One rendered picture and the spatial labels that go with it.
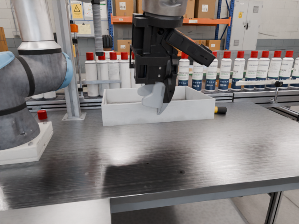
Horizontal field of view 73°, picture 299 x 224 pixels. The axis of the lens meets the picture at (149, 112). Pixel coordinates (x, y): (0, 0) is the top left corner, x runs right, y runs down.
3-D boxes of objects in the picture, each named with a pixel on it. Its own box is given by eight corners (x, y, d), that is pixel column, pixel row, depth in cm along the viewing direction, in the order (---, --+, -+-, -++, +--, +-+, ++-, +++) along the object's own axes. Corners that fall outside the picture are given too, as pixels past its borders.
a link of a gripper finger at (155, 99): (138, 115, 46) (140, 78, 41) (163, 113, 48) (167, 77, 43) (141, 123, 44) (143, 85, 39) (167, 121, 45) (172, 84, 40)
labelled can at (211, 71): (212, 90, 111) (216, 50, 104) (216, 92, 106) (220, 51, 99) (203, 90, 110) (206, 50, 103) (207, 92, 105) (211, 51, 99)
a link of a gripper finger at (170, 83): (157, 95, 45) (161, 57, 40) (165, 95, 45) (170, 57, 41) (163, 107, 41) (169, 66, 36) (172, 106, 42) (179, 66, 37)
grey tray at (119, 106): (186, 100, 69) (186, 86, 68) (213, 118, 51) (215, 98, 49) (105, 104, 65) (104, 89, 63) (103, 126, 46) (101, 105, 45)
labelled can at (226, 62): (224, 89, 112) (229, 50, 105) (229, 91, 107) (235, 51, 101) (216, 90, 111) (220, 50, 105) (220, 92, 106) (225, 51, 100)
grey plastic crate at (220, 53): (249, 66, 291) (252, 50, 283) (272, 69, 254) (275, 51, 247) (212, 67, 275) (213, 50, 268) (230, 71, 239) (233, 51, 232)
